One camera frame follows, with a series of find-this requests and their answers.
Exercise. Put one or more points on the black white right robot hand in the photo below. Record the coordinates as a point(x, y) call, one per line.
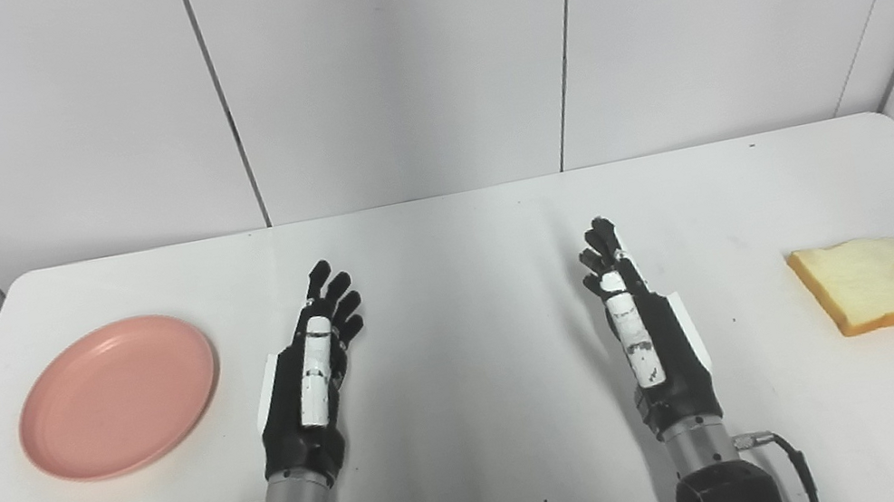
point(680, 375)

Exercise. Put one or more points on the slice of white bread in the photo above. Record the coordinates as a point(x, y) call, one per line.
point(875, 281)

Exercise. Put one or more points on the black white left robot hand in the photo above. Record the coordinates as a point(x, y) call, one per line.
point(298, 424)

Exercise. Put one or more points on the pink round plate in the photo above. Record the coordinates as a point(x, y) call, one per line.
point(115, 401)

